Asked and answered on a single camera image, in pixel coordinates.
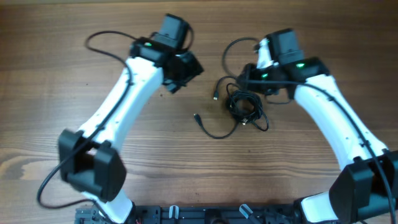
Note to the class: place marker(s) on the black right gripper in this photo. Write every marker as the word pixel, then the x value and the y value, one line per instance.
pixel 251 86

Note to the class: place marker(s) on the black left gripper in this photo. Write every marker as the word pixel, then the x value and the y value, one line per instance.
pixel 192 68

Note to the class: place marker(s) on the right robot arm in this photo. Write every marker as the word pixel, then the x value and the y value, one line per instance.
pixel 367 184

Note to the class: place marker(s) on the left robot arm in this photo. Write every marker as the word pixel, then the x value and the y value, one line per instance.
pixel 89 158

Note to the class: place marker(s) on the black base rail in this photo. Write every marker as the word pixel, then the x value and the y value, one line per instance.
pixel 269 214

